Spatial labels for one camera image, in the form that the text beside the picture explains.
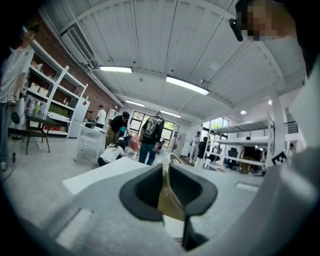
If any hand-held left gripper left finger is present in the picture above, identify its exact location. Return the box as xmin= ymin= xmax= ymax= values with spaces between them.
xmin=42 ymin=163 xmax=187 ymax=256

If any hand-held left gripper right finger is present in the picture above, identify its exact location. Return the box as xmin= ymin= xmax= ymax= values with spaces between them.
xmin=169 ymin=163 xmax=264 ymax=252

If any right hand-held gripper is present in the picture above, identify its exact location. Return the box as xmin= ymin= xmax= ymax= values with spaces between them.
xmin=270 ymin=150 xmax=288 ymax=166

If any clear plastic container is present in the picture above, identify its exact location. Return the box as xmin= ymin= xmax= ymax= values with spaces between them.
xmin=156 ymin=152 xmax=188 ymax=222

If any white metal rack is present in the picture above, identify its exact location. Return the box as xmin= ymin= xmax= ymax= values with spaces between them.
xmin=204 ymin=109 xmax=276 ymax=174

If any wooden coat stand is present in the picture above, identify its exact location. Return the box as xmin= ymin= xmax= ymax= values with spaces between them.
xmin=173 ymin=124 xmax=181 ymax=154

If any pink armchair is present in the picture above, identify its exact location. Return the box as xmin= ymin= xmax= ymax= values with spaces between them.
xmin=127 ymin=134 xmax=144 ymax=156

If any small white side table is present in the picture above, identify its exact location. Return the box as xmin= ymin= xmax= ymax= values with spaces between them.
xmin=73 ymin=123 xmax=107 ymax=165

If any long ceiling light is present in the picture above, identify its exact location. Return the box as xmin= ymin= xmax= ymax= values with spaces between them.
xmin=98 ymin=65 xmax=134 ymax=74
xmin=165 ymin=75 xmax=210 ymax=96
xmin=124 ymin=99 xmax=146 ymax=108
xmin=159 ymin=109 xmax=182 ymax=119

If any large black-framed window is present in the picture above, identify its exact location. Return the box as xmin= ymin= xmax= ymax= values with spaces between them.
xmin=129 ymin=110 xmax=176 ymax=149

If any white refrigerator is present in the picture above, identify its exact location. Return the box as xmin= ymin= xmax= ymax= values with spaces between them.
xmin=68 ymin=95 xmax=91 ymax=140

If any dark glass-top table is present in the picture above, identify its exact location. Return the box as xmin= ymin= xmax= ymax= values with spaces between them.
xmin=24 ymin=114 xmax=59 ymax=155

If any person's head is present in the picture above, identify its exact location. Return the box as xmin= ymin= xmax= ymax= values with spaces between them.
xmin=234 ymin=0 xmax=299 ymax=42

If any white shelving unit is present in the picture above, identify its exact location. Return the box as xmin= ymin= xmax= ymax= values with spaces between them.
xmin=24 ymin=39 xmax=89 ymax=140

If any head-worn black camera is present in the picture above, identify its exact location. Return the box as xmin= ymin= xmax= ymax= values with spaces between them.
xmin=228 ymin=18 xmax=244 ymax=42

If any wall air conditioner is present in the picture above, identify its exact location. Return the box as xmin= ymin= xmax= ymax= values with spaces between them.
xmin=60 ymin=24 xmax=95 ymax=66

